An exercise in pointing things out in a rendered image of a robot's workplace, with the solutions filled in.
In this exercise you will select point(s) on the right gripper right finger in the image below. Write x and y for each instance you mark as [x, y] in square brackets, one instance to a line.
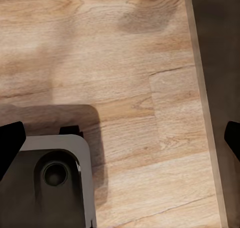
[232, 137]

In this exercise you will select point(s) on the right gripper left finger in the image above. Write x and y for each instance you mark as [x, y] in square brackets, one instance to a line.
[12, 138]

